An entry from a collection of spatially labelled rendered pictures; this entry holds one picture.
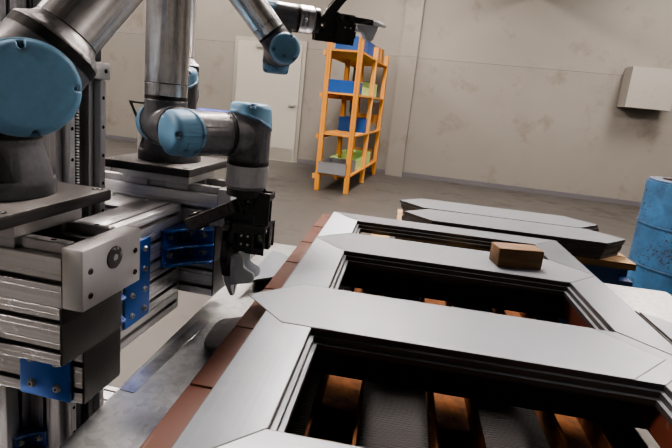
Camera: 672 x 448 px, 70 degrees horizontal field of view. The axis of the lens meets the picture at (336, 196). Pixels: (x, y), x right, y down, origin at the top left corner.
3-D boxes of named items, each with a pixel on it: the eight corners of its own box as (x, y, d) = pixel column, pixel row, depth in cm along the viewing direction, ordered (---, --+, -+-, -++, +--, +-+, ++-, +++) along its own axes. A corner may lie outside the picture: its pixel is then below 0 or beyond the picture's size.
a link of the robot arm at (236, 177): (220, 164, 85) (236, 159, 93) (219, 189, 86) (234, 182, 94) (261, 169, 84) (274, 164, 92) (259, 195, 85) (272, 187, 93)
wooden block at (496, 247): (531, 262, 132) (534, 244, 131) (541, 270, 126) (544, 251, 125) (488, 258, 131) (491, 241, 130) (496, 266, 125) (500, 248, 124)
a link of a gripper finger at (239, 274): (250, 304, 90) (254, 257, 88) (220, 299, 90) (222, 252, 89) (255, 298, 93) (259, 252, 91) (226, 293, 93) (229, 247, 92)
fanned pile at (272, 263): (313, 257, 168) (314, 246, 167) (285, 302, 130) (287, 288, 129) (278, 252, 170) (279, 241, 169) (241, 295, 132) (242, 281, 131)
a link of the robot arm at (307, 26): (298, 4, 137) (303, 4, 130) (314, 7, 138) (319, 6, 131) (295, 32, 140) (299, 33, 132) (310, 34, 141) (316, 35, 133)
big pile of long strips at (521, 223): (591, 233, 199) (594, 219, 198) (636, 264, 160) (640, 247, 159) (398, 209, 209) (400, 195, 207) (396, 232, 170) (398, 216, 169)
